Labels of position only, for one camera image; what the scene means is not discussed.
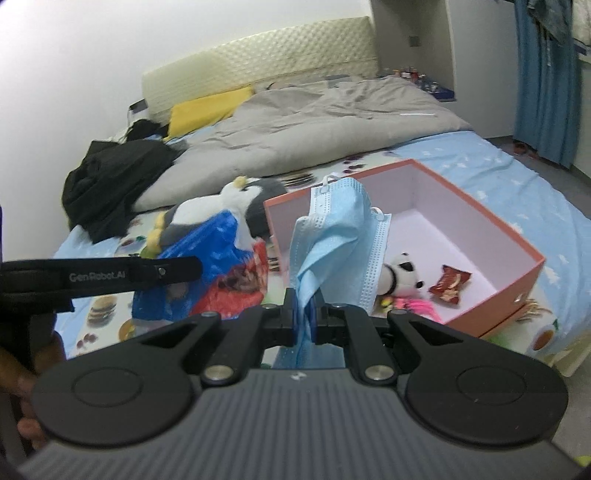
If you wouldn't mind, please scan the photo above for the person's left hand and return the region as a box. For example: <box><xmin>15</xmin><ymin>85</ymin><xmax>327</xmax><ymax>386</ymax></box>
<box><xmin>0</xmin><ymin>330</ymin><xmax>68</xmax><ymax>450</ymax></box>

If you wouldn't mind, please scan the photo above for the orange cardboard box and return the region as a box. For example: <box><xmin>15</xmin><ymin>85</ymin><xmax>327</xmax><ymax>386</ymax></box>
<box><xmin>263</xmin><ymin>158</ymin><xmax>546</xmax><ymax>341</ymax></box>

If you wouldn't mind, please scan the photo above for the red slipper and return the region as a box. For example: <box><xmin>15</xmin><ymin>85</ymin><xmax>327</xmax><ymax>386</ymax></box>
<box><xmin>512</xmin><ymin>141</ymin><xmax>542</xmax><ymax>160</ymax></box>

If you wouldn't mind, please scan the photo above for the grey duvet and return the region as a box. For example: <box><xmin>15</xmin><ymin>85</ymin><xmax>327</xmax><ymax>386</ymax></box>
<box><xmin>134</xmin><ymin>76</ymin><xmax>474</xmax><ymax>213</ymax></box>

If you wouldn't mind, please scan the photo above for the small pink yellow toy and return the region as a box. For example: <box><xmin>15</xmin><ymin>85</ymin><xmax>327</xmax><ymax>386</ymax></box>
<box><xmin>376</xmin><ymin>295</ymin><xmax>441</xmax><ymax>321</ymax></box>

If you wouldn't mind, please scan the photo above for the small panda plush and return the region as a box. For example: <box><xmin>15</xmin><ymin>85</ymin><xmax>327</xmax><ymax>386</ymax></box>
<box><xmin>379</xmin><ymin>251</ymin><xmax>426</xmax><ymax>296</ymax></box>

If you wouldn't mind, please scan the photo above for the red foil packet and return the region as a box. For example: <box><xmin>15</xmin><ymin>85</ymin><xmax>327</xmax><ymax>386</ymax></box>
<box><xmin>198</xmin><ymin>240</ymin><xmax>269</xmax><ymax>320</ymax></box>

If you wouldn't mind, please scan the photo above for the dark red snack packet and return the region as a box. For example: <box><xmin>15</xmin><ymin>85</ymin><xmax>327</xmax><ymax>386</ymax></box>
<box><xmin>428</xmin><ymin>264</ymin><xmax>472</xmax><ymax>305</ymax></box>

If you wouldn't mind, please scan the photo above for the bed with printed sheet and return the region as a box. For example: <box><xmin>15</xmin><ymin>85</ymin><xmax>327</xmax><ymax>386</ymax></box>
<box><xmin>51</xmin><ymin>129</ymin><xmax>591</xmax><ymax>379</ymax></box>

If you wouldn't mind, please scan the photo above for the grey white penguin plush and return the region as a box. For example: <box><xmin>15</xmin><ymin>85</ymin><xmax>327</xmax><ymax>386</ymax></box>
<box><xmin>145</xmin><ymin>175</ymin><xmax>289</xmax><ymax>259</ymax></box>

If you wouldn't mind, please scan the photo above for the yellow pillow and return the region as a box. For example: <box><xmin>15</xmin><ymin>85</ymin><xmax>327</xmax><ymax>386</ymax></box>
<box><xmin>167</xmin><ymin>85</ymin><xmax>256</xmax><ymax>139</ymax></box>

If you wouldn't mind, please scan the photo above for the cream padded headboard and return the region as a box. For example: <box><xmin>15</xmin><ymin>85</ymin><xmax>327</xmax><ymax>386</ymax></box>
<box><xmin>141</xmin><ymin>16</ymin><xmax>379</xmax><ymax>125</ymax></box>

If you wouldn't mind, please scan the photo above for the blue plastic bag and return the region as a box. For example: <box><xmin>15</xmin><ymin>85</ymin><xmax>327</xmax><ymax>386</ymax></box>
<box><xmin>131</xmin><ymin>210</ymin><xmax>254</xmax><ymax>321</ymax></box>

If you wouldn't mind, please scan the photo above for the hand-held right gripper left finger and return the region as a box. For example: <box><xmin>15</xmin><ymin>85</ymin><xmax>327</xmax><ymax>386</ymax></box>
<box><xmin>134</xmin><ymin>288</ymin><xmax>297</xmax><ymax>386</ymax></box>

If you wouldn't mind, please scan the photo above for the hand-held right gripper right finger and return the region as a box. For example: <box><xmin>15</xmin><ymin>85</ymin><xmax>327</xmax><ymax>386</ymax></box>
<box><xmin>308</xmin><ymin>300</ymin><xmax>472</xmax><ymax>385</ymax></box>

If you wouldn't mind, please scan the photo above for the row of small bottles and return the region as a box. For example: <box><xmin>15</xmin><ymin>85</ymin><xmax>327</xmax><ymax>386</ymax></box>
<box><xmin>381</xmin><ymin>67</ymin><xmax>444</xmax><ymax>93</ymax></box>

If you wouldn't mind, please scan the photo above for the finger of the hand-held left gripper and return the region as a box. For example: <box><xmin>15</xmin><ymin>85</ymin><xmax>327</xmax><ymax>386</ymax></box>
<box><xmin>154</xmin><ymin>257</ymin><xmax>204</xmax><ymax>284</ymax></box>

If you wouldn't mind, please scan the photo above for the hanging denim garment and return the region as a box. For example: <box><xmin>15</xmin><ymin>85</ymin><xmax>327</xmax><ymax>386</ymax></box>
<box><xmin>526</xmin><ymin>0</ymin><xmax>575</xmax><ymax>44</ymax></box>

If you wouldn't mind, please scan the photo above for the blue face mask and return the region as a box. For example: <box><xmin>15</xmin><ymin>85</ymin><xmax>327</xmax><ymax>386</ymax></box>
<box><xmin>290</xmin><ymin>174</ymin><xmax>392</xmax><ymax>365</ymax></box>

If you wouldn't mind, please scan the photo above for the blue curtain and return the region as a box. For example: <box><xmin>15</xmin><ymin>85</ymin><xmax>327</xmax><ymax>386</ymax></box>
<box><xmin>513</xmin><ymin>0</ymin><xmax>583</xmax><ymax>169</ymax></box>

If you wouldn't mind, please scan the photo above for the black clothing pile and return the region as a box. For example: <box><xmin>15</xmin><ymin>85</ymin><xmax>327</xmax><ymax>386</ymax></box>
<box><xmin>62</xmin><ymin>119</ymin><xmax>190</xmax><ymax>245</ymax></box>

